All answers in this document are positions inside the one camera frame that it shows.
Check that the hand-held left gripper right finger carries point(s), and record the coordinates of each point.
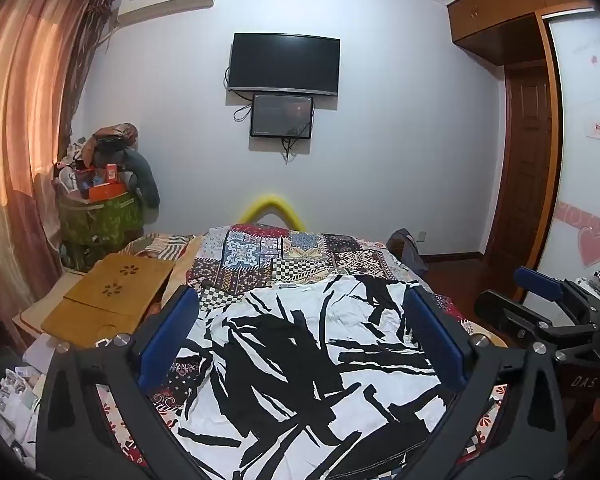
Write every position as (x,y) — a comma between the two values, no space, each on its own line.
(437,340)

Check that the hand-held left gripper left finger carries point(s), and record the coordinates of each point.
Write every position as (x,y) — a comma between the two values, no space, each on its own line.
(172,330)

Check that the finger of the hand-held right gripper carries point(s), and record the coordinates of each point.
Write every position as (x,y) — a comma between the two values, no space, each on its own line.
(500,310)
(537,285)

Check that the black and white patterned shirt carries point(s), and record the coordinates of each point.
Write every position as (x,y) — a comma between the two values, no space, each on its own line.
(305,360)

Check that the wooden lap desk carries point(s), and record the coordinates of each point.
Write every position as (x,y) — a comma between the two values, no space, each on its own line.
(110,295)

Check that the striped cloth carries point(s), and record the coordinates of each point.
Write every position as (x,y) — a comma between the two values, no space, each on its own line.
(155,246)

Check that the grey cloth on chair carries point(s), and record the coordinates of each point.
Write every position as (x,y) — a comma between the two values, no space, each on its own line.
(410,250)

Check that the brown wooden door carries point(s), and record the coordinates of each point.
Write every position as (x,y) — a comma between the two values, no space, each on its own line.
(522,175)

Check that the patchwork printed blanket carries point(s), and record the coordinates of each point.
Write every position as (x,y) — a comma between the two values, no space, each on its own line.
(260,255)

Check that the green patterned storage bag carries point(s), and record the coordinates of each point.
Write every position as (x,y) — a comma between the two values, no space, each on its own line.
(105,225)

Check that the white side table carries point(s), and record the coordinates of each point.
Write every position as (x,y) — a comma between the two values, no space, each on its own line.
(35,305)

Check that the orange flat box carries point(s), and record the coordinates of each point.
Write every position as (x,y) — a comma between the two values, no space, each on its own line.
(107,191)

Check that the white sliding wardrobe door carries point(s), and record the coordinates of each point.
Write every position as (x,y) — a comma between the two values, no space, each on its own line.
(585,135)

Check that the yellow foam bumper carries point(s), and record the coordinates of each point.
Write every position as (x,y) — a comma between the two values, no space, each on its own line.
(270,199)

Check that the small red box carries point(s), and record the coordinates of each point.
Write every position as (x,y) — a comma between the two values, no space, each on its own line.
(112,174)

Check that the pile of white packets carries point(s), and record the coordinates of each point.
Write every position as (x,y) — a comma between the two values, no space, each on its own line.
(17,405)

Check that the brown crumpled cloth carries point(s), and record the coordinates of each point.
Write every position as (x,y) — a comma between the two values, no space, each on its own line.
(117,134)

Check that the pink brown curtain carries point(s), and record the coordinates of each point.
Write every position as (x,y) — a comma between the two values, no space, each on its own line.
(20,110)

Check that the wooden overhead cabinet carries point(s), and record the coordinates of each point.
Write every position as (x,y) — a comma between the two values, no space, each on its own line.
(500,5)

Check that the small black wall monitor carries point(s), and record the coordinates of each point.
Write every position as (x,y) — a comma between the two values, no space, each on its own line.
(282,116)

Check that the black wall television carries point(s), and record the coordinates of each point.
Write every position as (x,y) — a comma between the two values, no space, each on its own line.
(284,64)

